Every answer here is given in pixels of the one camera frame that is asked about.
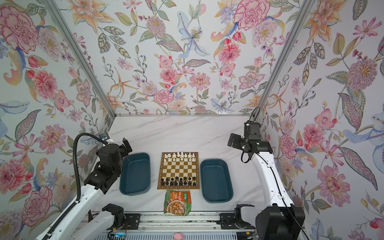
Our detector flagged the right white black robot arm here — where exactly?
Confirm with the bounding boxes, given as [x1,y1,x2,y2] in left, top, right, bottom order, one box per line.
[228,120,305,240]

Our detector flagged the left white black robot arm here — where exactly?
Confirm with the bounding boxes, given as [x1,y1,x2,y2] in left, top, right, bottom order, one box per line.
[37,133,133,240]

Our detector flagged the white chess piece row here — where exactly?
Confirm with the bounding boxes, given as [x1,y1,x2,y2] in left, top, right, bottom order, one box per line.
[162,152,198,160]

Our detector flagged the black chess piece rows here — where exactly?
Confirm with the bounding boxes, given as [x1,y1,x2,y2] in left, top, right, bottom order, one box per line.
[160,177,198,187]

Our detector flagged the wooden chess board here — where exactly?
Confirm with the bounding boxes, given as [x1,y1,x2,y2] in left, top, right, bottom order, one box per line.
[157,153,200,190]

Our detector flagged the left teal plastic bin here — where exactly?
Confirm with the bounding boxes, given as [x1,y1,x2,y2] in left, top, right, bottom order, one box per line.
[120,153,151,196]

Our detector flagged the teal plastic bin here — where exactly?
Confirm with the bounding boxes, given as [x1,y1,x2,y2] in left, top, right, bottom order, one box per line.
[200,159,234,204]
[120,153,151,196]

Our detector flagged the right teal plastic bin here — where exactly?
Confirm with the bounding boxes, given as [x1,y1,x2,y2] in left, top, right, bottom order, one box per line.
[200,159,234,204]

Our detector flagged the instant noodle snack packet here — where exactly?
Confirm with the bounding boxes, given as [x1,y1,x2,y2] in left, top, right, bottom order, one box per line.
[164,190,192,216]

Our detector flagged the pink round object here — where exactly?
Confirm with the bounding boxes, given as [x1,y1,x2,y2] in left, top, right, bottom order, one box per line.
[173,233,185,240]

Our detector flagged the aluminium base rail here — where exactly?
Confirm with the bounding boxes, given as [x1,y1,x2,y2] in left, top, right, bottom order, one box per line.
[86,211,307,233]

